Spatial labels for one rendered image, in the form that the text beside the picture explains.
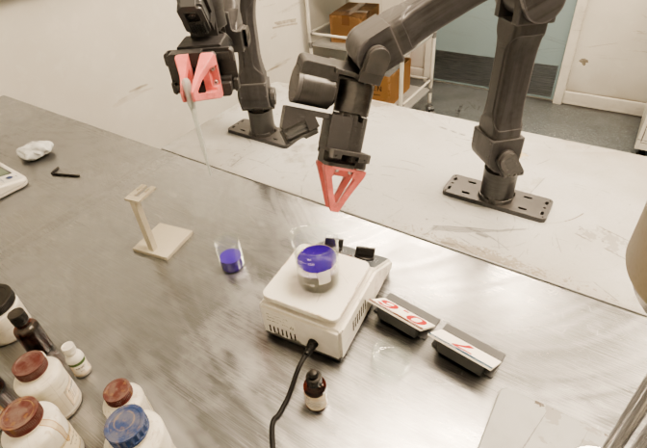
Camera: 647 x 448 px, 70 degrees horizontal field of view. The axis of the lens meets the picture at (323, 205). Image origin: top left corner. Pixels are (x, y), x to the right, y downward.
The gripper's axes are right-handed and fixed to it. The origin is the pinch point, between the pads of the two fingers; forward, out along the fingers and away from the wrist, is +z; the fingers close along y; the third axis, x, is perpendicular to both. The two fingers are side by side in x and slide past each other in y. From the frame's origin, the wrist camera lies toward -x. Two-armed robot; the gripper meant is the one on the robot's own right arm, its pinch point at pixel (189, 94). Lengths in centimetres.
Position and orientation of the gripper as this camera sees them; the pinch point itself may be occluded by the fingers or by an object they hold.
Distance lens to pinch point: 66.8
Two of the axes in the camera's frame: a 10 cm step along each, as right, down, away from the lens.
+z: -0.1, 6.1, -7.9
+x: 0.7, 7.9, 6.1
